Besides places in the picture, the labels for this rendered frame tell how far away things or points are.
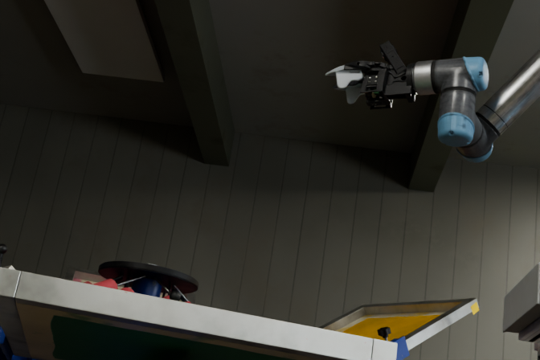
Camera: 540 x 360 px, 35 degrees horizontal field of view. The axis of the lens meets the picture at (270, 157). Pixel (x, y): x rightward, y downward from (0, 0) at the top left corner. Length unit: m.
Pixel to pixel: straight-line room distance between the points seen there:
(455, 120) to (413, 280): 4.95
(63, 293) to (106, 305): 0.06
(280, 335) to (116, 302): 0.23
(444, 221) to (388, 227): 0.44
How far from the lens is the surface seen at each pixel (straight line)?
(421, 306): 3.57
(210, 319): 1.24
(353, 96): 2.03
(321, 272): 6.71
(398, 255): 6.78
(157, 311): 1.23
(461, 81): 1.88
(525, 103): 2.00
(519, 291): 1.60
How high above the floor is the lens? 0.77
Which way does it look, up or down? 21 degrees up
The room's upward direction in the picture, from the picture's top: 9 degrees clockwise
